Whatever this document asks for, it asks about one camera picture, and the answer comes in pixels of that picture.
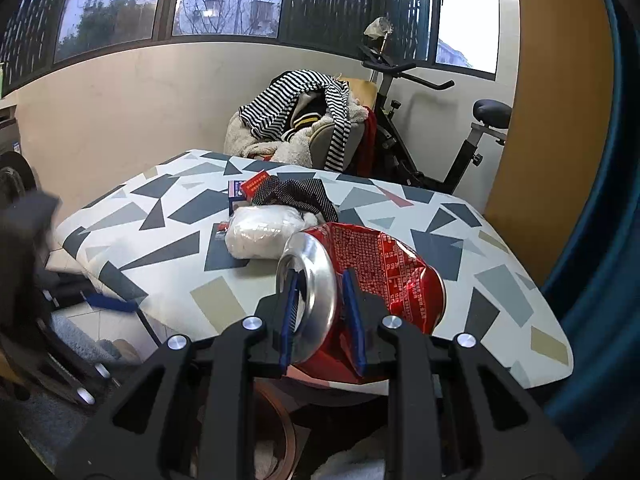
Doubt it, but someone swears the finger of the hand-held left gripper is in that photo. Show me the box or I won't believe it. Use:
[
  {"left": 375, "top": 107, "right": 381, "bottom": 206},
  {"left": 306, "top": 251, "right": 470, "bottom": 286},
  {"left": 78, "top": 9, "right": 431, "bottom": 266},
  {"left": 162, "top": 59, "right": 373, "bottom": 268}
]
[
  {"left": 30, "top": 320, "right": 116, "bottom": 408},
  {"left": 45, "top": 287, "right": 138, "bottom": 313}
]

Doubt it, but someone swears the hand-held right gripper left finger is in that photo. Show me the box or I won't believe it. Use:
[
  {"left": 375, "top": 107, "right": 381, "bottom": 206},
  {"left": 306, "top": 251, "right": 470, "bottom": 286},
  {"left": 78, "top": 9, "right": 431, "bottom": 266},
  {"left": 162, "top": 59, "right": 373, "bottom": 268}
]
[{"left": 55, "top": 270, "right": 311, "bottom": 480}]

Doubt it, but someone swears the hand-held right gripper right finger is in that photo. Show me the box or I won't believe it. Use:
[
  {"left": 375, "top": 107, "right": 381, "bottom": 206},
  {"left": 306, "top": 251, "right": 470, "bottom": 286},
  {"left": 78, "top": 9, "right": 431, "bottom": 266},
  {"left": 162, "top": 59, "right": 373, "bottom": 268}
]
[{"left": 340, "top": 267, "right": 583, "bottom": 480}]

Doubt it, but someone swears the crushed red drink can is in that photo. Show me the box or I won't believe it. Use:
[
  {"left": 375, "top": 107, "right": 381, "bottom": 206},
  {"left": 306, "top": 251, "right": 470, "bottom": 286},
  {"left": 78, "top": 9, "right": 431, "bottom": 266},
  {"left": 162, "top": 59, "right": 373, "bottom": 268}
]
[{"left": 275, "top": 222, "right": 447, "bottom": 386}]

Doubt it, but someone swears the round brown trash bin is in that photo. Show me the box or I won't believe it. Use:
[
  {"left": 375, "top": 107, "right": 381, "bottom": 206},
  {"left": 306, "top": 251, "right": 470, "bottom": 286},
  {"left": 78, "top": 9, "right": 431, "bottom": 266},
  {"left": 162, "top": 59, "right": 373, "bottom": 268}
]
[{"left": 252, "top": 377, "right": 391, "bottom": 480}]

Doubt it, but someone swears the white fluffy cloth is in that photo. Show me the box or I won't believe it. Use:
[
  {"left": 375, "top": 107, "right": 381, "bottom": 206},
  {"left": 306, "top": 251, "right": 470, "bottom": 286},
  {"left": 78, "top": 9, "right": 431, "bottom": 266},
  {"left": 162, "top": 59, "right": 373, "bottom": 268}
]
[{"left": 224, "top": 205, "right": 307, "bottom": 261}]

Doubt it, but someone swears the geometric patterned tablecloth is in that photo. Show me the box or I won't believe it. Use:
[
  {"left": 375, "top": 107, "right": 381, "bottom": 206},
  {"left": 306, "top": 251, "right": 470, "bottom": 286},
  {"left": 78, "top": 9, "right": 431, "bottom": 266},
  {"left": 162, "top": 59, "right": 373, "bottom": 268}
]
[{"left": 54, "top": 149, "right": 575, "bottom": 390}]

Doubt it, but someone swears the grey appliance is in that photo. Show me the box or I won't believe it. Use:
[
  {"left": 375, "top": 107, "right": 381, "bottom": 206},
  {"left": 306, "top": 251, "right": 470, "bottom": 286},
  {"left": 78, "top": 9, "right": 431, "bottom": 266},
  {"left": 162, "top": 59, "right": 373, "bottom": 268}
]
[{"left": 0, "top": 100, "right": 41, "bottom": 201}]

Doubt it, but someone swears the dark patterned cloth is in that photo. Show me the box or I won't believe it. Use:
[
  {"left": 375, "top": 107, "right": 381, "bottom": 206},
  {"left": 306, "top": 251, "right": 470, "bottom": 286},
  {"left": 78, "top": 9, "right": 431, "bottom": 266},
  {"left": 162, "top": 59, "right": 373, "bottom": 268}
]
[{"left": 250, "top": 177, "right": 341, "bottom": 223}]

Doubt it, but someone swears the blue and white small box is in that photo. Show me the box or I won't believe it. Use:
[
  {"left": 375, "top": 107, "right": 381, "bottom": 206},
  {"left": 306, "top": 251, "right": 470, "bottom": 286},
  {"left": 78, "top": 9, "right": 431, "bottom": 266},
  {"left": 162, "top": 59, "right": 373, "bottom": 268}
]
[{"left": 227, "top": 179, "right": 248, "bottom": 217}]

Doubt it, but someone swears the red paper packet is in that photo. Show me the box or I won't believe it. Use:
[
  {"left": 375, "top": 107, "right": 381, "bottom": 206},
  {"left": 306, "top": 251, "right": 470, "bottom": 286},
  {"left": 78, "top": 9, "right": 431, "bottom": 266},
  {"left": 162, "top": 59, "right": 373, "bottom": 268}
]
[{"left": 239, "top": 171, "right": 271, "bottom": 201}]

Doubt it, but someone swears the pile of striped clothes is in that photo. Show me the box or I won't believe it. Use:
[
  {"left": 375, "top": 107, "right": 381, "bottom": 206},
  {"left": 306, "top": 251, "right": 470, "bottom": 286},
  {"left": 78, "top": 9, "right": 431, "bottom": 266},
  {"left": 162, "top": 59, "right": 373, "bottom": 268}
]
[{"left": 224, "top": 110, "right": 368, "bottom": 166}]

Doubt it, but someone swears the red cloth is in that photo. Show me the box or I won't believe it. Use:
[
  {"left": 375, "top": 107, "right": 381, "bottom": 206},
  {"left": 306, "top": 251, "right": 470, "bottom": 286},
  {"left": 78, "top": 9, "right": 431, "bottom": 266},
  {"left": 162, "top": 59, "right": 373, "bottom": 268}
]
[{"left": 356, "top": 109, "right": 378, "bottom": 177}]

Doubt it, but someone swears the dark jacket with yellow stripes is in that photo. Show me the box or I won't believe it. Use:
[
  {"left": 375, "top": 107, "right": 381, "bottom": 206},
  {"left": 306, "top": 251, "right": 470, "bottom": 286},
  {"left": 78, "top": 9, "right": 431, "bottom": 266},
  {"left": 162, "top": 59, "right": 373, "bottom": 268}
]
[{"left": 282, "top": 91, "right": 331, "bottom": 141}]

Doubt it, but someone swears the black exercise bike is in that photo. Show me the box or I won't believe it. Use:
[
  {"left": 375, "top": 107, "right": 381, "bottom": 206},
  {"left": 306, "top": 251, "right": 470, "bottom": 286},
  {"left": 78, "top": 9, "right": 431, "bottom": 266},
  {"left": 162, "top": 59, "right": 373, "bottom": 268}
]
[{"left": 357, "top": 45, "right": 513, "bottom": 196}]

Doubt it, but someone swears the black white striped garment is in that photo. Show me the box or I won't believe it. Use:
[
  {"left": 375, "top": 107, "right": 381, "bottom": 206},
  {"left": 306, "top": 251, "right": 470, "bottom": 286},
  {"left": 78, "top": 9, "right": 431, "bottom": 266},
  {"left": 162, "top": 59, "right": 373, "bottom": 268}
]
[{"left": 239, "top": 71, "right": 352, "bottom": 171}]

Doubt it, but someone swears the beige chair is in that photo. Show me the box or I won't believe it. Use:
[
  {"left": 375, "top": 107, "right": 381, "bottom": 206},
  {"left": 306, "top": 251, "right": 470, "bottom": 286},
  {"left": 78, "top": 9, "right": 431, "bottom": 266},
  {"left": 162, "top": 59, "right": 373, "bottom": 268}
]
[{"left": 305, "top": 76, "right": 381, "bottom": 176}]

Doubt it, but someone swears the wooden door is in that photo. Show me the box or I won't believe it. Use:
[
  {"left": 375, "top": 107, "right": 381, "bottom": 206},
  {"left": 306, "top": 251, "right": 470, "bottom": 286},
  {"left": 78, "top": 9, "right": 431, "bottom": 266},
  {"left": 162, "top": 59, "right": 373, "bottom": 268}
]
[{"left": 484, "top": 0, "right": 615, "bottom": 286}]

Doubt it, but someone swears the crumpled plastic bag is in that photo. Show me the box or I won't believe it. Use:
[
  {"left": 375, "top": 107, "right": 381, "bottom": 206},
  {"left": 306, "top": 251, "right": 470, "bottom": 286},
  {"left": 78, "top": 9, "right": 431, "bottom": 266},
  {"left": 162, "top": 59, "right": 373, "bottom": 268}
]
[{"left": 362, "top": 16, "right": 393, "bottom": 41}]

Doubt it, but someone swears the dark framed window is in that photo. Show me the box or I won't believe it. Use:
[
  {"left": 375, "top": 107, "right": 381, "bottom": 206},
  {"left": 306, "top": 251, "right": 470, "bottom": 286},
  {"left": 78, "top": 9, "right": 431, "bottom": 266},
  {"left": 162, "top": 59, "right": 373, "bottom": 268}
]
[{"left": 0, "top": 0, "right": 501, "bottom": 96}]

